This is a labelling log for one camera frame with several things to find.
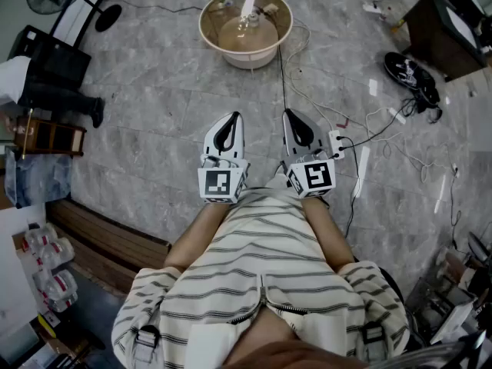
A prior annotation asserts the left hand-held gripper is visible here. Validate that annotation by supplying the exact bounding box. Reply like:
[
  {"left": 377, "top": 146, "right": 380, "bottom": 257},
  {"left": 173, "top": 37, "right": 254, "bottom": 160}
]
[{"left": 197, "top": 111, "right": 251, "bottom": 206}]

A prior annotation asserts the black power cable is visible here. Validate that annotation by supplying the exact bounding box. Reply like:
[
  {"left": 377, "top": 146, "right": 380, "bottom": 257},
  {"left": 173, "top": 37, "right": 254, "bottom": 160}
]
[{"left": 336, "top": 135, "right": 364, "bottom": 238}]

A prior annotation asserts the thin white cable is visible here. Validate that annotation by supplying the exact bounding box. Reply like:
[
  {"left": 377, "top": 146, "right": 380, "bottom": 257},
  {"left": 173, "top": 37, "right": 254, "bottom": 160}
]
[{"left": 364, "top": 107, "right": 460, "bottom": 185}]

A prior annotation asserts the wooden bench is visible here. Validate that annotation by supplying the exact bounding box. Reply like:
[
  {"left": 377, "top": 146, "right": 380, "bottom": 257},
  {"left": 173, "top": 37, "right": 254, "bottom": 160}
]
[{"left": 45, "top": 199, "right": 172, "bottom": 294}]

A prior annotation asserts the black floor fan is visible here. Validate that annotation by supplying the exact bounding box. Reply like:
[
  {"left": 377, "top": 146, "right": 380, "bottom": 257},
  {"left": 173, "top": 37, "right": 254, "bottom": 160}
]
[{"left": 25, "top": 0, "right": 123, "bottom": 34}]

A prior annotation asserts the small clear container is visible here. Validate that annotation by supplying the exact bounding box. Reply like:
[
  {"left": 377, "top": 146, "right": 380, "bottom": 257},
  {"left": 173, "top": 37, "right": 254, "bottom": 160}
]
[{"left": 241, "top": 9, "right": 263, "bottom": 28}]

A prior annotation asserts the round glass-top table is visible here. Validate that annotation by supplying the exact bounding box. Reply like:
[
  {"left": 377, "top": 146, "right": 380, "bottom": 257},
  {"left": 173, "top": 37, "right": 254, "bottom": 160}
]
[{"left": 198, "top": 0, "right": 294, "bottom": 71}]

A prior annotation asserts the blue denim cloth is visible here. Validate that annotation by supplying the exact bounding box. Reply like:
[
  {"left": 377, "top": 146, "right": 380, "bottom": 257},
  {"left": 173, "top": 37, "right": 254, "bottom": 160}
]
[{"left": 4, "top": 146, "right": 73, "bottom": 209}]

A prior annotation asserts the long white cable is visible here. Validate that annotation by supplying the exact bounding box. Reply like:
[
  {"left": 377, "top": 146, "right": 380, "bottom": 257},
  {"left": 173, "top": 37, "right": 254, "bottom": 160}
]
[{"left": 284, "top": 17, "right": 335, "bottom": 132}]

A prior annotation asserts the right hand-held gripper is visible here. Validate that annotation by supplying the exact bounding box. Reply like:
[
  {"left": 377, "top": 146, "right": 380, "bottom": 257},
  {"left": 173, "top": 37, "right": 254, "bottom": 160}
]
[{"left": 280, "top": 108, "right": 337, "bottom": 200}]

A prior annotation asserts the small wooden shelf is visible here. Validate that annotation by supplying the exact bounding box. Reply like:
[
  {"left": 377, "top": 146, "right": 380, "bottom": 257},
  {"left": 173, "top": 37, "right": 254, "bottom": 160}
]
[{"left": 14, "top": 108, "right": 88, "bottom": 158}]

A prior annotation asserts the black bag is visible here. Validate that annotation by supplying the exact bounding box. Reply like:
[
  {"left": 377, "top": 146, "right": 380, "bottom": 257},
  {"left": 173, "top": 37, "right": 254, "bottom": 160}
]
[{"left": 383, "top": 51, "right": 442, "bottom": 125}]

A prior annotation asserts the person's left forearm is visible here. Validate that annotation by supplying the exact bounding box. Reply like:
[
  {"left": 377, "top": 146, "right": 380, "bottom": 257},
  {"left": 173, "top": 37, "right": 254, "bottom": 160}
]
[{"left": 164, "top": 201, "right": 228, "bottom": 273}]

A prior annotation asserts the dark wooden cabinet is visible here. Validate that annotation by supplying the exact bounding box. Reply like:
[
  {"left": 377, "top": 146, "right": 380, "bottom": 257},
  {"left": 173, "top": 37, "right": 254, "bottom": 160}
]
[{"left": 402, "top": 0, "right": 490, "bottom": 83}]

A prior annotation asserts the person's right forearm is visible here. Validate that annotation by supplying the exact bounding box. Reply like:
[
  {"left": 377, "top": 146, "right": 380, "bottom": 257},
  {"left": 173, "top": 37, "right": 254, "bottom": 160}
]
[{"left": 299, "top": 195, "right": 357, "bottom": 273}]

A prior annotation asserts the striped white shirt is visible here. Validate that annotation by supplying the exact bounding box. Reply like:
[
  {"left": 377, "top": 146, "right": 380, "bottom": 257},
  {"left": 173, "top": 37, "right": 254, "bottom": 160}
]
[{"left": 111, "top": 175, "right": 411, "bottom": 365}]

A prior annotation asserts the black cabinet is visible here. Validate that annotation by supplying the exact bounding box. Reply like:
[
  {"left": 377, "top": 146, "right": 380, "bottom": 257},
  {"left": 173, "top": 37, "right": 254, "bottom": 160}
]
[{"left": 7, "top": 24, "right": 92, "bottom": 91}]

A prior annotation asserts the pack of water bottles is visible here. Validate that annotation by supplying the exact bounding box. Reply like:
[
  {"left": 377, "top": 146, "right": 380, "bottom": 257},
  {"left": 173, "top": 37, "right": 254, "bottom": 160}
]
[{"left": 21, "top": 222, "right": 80, "bottom": 314}]

